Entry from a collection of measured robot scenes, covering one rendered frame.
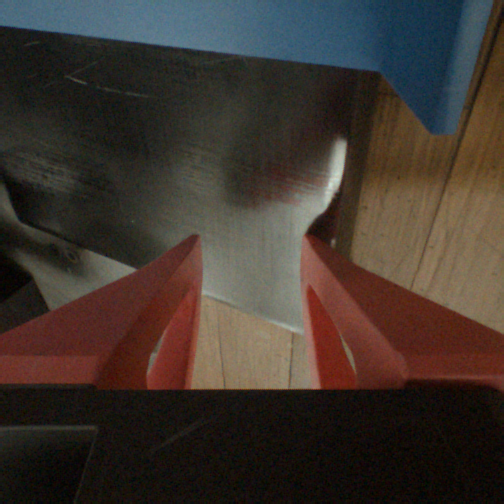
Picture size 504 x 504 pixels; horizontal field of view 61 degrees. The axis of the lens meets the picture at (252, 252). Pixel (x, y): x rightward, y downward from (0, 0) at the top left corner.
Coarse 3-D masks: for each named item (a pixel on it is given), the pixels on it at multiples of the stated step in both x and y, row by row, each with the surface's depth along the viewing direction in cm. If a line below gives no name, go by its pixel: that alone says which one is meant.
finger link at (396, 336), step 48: (336, 288) 8; (384, 288) 8; (336, 336) 11; (384, 336) 6; (432, 336) 6; (480, 336) 6; (336, 384) 11; (384, 384) 6; (432, 384) 5; (480, 384) 5
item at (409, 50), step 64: (0, 0) 12; (64, 0) 11; (128, 0) 10; (192, 0) 10; (256, 0) 9; (320, 0) 8; (384, 0) 8; (448, 0) 6; (384, 64) 8; (448, 64) 6; (448, 128) 6
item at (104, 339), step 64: (192, 256) 11; (64, 320) 7; (128, 320) 7; (192, 320) 12; (0, 384) 5; (64, 384) 5; (128, 384) 6; (0, 448) 5; (64, 448) 5; (128, 448) 4; (192, 448) 4; (256, 448) 4; (320, 448) 4; (384, 448) 4; (448, 448) 4
